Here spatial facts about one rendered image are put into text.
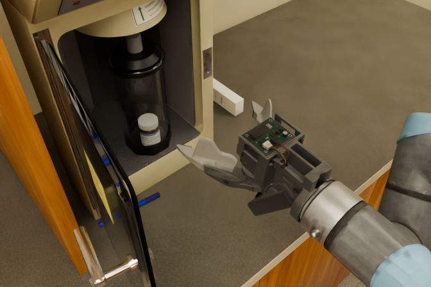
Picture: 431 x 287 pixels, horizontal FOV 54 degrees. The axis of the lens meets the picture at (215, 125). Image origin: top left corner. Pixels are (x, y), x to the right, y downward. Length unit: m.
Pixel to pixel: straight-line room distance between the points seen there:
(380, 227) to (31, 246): 0.67
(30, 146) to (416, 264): 0.48
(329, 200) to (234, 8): 1.07
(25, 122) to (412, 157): 0.49
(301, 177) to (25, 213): 0.64
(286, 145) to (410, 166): 0.16
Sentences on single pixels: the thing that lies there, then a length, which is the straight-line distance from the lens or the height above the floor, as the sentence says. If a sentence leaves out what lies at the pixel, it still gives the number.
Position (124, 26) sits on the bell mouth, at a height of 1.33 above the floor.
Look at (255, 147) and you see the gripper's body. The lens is 0.53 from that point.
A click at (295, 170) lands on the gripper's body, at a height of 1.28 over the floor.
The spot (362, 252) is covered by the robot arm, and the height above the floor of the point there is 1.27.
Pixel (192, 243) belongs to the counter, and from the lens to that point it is 0.87.
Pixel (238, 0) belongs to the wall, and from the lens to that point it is 1.49.
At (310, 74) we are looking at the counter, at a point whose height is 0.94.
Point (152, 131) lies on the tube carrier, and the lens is 0.87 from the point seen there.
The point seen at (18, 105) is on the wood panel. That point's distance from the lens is 0.56.
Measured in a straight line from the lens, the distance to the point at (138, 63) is 0.77.
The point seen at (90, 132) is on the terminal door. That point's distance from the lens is 0.44.
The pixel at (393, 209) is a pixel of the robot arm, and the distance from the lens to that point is 0.60.
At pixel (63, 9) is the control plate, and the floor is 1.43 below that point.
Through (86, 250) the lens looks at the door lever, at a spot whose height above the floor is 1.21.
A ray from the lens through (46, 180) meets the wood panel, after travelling 0.66.
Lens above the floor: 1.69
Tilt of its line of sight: 44 degrees down
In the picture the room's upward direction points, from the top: straight up
